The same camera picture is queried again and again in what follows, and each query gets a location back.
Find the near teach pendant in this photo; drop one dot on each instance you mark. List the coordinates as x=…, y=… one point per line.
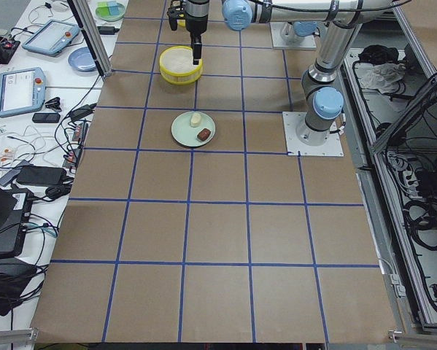
x=22, y=91

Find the far teach pendant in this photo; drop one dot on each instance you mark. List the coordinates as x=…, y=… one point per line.
x=52, y=38

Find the blue plate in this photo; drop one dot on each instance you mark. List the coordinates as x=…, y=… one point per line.
x=82, y=60

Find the brown steamed bun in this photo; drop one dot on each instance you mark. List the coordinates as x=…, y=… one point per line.
x=204, y=134

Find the aluminium side frame rack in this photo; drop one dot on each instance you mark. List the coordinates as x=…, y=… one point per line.
x=397, y=132

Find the black power adapter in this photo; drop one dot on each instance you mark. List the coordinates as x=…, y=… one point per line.
x=41, y=176

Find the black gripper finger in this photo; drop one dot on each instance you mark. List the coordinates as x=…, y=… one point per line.
x=197, y=49

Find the aluminium frame post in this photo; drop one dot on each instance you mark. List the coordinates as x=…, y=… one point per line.
x=82, y=14

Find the green plate with blocks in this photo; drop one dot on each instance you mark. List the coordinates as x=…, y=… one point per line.
x=110, y=11

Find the black phone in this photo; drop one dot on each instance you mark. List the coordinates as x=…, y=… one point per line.
x=46, y=117

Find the white crumpled cloth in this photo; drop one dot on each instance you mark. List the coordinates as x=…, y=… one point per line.
x=385, y=78

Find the black laptop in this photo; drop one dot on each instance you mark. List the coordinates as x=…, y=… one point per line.
x=15, y=209

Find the teach pendant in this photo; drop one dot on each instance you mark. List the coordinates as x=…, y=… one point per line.
x=52, y=38
x=22, y=91

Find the light green plate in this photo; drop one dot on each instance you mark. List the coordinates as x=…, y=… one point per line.
x=185, y=135

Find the white steamed bun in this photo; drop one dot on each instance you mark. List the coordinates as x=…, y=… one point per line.
x=195, y=119

